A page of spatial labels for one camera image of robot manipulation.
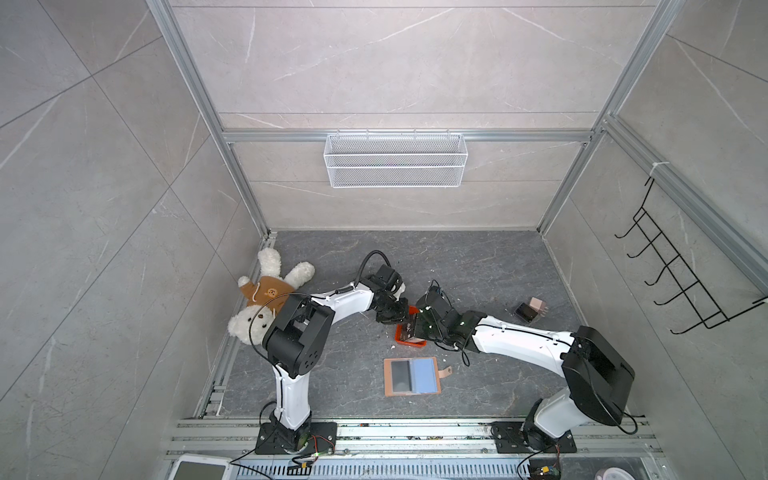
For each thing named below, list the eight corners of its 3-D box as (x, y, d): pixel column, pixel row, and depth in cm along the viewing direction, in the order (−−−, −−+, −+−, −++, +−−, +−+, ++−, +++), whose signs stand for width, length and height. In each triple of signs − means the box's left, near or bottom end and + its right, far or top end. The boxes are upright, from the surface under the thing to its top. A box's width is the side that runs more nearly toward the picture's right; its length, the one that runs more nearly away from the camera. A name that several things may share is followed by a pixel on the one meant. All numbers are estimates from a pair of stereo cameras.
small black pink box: (528, 323, 96) (531, 319, 94) (514, 310, 99) (516, 306, 97) (544, 308, 100) (548, 304, 98) (530, 296, 103) (533, 292, 101)
